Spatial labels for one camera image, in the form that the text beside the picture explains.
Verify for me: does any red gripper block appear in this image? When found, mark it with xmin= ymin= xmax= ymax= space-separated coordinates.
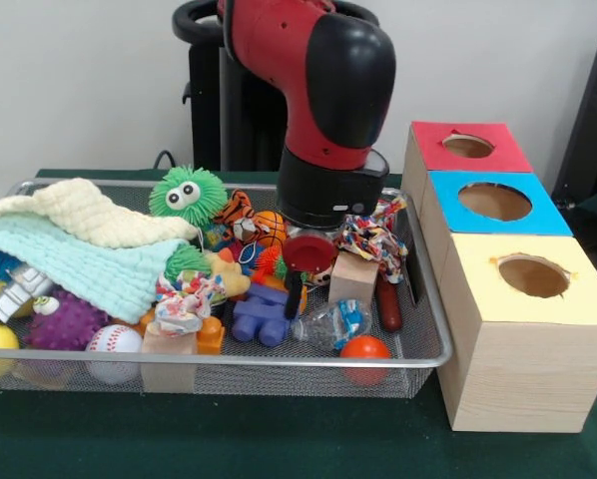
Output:
xmin=282 ymin=235 xmax=338 ymax=320

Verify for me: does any tiger striped toy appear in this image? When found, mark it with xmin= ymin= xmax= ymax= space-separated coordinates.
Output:
xmin=217 ymin=190 xmax=258 ymax=240

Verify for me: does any purple monster toy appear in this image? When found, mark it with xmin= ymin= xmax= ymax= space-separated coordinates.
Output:
xmin=27 ymin=289 xmax=110 ymax=352

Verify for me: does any purple plastic building block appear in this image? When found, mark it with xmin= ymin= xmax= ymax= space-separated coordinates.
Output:
xmin=231 ymin=282 xmax=298 ymax=348

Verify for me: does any small orange basketball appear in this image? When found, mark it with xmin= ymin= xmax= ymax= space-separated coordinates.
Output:
xmin=253 ymin=211 xmax=288 ymax=248

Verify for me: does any clear shallow mesh bin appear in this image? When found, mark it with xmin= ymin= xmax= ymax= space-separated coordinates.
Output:
xmin=0 ymin=178 xmax=453 ymax=400

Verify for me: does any wooden box with three holes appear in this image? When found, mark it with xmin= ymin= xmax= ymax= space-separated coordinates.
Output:
xmin=401 ymin=121 xmax=597 ymax=434

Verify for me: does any dark green tablecloth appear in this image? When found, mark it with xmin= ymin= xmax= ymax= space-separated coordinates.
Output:
xmin=0 ymin=168 xmax=597 ymax=479

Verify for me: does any mint knitted cloth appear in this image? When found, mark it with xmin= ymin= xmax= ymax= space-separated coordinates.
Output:
xmin=0 ymin=207 xmax=180 ymax=322

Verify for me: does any red maraca rattle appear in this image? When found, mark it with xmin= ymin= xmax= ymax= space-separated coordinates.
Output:
xmin=339 ymin=271 xmax=404 ymax=388

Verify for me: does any black panel stand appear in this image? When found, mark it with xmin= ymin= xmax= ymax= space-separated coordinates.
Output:
xmin=551 ymin=33 xmax=597 ymax=236

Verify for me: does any plain wooden cube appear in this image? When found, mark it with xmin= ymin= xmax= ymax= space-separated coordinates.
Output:
xmin=328 ymin=249 xmax=380 ymax=309

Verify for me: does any cream knitted cloth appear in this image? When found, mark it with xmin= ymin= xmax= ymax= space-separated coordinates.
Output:
xmin=0 ymin=177 xmax=198 ymax=248

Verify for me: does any green spiky ball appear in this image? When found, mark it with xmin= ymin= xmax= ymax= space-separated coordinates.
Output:
xmin=147 ymin=166 xmax=227 ymax=226

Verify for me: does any floral patterned fabric knot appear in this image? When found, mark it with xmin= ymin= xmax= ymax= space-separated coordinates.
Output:
xmin=153 ymin=271 xmax=227 ymax=336

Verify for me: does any yellow duck plush toy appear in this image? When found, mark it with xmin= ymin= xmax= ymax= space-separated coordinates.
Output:
xmin=207 ymin=251 xmax=252 ymax=298

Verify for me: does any white baseball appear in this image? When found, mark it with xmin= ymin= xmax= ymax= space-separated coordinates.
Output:
xmin=83 ymin=323 xmax=144 ymax=385

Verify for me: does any multicoloured rope toy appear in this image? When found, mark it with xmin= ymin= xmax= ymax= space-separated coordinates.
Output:
xmin=335 ymin=198 xmax=409 ymax=288

